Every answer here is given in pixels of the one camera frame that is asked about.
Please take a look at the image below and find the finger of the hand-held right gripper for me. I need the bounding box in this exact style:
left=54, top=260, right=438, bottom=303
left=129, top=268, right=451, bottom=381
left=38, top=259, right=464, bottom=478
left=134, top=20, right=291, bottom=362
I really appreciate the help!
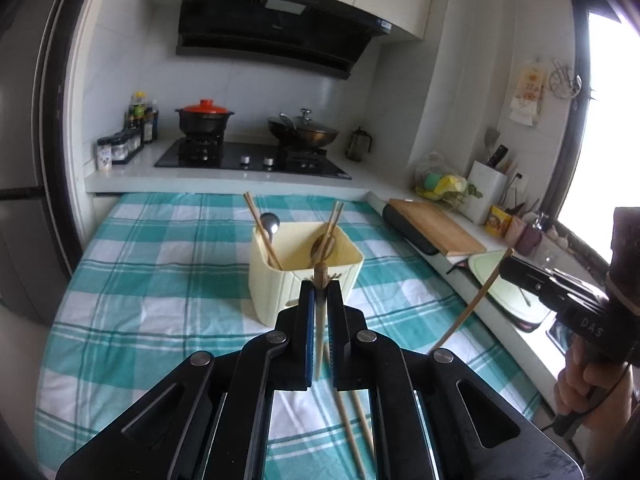
left=500, top=257, right=603, bottom=302
left=519, top=281, right=562, bottom=314

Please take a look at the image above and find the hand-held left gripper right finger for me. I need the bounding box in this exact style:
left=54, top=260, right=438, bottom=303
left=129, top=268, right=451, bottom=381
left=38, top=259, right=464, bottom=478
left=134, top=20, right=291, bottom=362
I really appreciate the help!
left=326, top=280, right=584, bottom=480

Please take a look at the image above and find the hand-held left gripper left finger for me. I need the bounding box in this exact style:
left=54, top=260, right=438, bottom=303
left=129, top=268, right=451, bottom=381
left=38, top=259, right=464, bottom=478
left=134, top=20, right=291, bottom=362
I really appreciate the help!
left=55, top=280, right=318, bottom=480

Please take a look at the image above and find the wooden chopstick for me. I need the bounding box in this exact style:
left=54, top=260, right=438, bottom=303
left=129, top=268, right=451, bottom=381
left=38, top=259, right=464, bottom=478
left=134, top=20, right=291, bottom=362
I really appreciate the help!
left=243, top=193, right=277, bottom=267
left=314, top=262, right=328, bottom=380
left=247, top=191, right=283, bottom=268
left=321, top=203, right=346, bottom=264
left=316, top=201, right=342, bottom=262
left=429, top=247, right=516, bottom=356
left=349, top=390, right=376, bottom=462
left=322, top=340, right=367, bottom=480

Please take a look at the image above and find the cream ribbed utensil holder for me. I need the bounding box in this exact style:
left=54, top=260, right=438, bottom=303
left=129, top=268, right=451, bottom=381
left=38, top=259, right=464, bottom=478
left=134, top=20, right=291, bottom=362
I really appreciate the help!
left=249, top=221, right=365, bottom=326

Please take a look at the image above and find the wooden spoon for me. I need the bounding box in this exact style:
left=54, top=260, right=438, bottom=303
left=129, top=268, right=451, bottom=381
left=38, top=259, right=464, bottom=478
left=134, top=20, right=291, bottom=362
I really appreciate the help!
left=310, top=232, right=338, bottom=266

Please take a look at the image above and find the metal spoon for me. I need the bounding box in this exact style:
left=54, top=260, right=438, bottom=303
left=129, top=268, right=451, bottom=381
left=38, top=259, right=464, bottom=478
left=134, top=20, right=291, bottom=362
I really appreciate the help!
left=259, top=212, right=282, bottom=247

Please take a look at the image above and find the person's right hand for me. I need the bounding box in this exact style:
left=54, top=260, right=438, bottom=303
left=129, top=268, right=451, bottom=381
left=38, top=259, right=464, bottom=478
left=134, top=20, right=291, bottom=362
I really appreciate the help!
left=552, top=344, right=638, bottom=429

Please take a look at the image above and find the light green cutting board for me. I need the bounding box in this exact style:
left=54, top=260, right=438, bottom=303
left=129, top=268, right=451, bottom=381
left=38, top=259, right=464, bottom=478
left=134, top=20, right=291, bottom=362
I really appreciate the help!
left=467, top=250, right=556, bottom=332

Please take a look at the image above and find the pink cup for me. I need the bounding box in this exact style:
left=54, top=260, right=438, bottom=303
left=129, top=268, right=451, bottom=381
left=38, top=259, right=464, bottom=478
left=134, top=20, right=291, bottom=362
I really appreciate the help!
left=515, top=217, right=544, bottom=256

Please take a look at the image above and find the yellow packet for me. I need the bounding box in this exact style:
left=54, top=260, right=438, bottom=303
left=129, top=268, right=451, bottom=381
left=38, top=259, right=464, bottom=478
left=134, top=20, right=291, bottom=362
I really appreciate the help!
left=486, top=205, right=516, bottom=238

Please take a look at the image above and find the white knife block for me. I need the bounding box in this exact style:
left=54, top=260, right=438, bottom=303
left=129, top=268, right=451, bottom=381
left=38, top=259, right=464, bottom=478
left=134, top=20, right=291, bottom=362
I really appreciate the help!
left=467, top=160, right=516, bottom=226

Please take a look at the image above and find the wooden cutting board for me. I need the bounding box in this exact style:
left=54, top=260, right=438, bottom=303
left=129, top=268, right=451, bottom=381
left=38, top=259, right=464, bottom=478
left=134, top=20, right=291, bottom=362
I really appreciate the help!
left=387, top=198, right=488, bottom=258

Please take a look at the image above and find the plastic bag of vegetables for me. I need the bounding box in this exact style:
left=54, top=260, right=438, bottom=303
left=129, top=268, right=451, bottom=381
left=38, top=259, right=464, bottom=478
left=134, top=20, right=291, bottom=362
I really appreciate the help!
left=414, top=151, right=483, bottom=208

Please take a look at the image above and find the teal checked tablecloth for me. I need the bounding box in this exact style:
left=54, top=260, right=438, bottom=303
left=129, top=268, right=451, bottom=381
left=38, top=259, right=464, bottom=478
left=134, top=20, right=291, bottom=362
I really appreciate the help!
left=35, top=191, right=543, bottom=480

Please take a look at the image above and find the window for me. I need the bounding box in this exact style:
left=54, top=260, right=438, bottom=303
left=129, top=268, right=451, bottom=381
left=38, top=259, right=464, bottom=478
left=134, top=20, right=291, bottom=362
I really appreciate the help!
left=557, top=0, right=640, bottom=261

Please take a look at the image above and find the hanging printed towel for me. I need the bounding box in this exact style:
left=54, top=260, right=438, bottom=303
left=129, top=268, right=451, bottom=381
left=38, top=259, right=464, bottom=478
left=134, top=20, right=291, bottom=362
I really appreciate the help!
left=510, top=62, right=546, bottom=126

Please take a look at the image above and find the black gas stove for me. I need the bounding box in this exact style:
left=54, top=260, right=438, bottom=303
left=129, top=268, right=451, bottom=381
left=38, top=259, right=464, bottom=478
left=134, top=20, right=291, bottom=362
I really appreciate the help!
left=154, top=137, right=352, bottom=181

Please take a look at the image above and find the glass french press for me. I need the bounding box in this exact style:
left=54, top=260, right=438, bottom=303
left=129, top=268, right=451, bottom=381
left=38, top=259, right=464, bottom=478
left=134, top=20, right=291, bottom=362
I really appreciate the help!
left=345, top=126, right=374, bottom=163

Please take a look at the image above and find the wok with glass lid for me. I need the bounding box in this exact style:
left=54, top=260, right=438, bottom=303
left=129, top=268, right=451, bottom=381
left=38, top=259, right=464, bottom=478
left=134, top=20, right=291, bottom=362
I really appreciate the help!
left=266, top=108, right=340, bottom=150

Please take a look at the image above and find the black clay pot red lid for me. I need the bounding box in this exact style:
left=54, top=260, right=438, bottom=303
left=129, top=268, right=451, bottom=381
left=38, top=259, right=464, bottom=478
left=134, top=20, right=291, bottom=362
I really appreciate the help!
left=175, top=99, right=236, bottom=137

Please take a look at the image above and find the yellow-cap oil bottle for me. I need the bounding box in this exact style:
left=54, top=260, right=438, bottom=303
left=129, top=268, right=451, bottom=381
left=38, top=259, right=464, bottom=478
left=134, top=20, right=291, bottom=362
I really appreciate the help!
left=131, top=92, right=147, bottom=132

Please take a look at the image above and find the dark refrigerator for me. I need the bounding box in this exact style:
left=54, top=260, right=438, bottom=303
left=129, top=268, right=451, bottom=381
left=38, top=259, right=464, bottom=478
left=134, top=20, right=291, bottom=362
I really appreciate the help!
left=0, top=0, right=86, bottom=321

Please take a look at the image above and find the black range hood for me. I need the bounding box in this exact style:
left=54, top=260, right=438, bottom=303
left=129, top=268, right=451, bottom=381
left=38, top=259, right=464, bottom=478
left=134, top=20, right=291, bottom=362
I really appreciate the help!
left=175, top=0, right=393, bottom=81

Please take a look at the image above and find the wire trivet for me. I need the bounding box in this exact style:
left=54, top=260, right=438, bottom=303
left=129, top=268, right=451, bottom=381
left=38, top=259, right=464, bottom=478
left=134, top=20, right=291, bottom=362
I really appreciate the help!
left=547, top=57, right=583, bottom=98

